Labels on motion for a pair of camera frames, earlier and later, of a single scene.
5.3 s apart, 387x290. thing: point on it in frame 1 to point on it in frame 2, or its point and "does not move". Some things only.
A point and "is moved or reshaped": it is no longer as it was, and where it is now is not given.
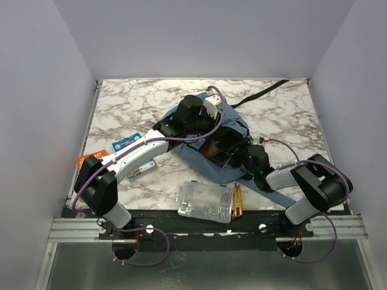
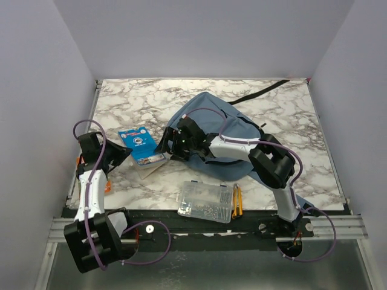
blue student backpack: (193, 150) is moved or reshaped
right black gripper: (236, 155) to (172, 136)
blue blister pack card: (149, 165) is moved or reshaped
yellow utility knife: (237, 201) does not move
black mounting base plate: (163, 231) does not move
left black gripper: (204, 113) to (122, 152)
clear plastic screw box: (206, 200) does not move
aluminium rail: (349, 227) does not move
